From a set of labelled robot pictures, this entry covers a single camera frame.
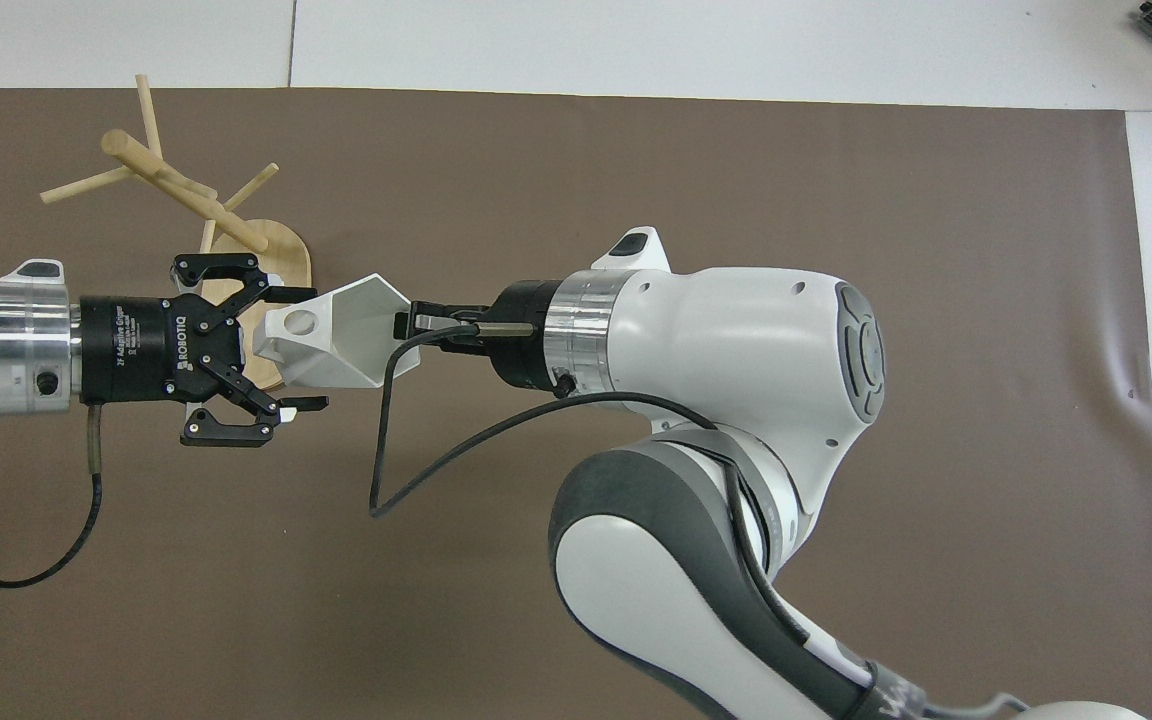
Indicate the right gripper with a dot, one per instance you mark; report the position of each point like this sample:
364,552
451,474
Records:
526,335

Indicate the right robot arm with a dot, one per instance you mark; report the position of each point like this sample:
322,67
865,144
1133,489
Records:
736,340

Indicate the wooden cup rack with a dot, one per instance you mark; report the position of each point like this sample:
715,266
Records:
161,180

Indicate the white faceted cup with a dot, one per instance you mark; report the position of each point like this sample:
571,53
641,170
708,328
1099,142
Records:
346,330

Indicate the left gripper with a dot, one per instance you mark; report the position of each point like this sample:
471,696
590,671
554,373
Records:
126,348

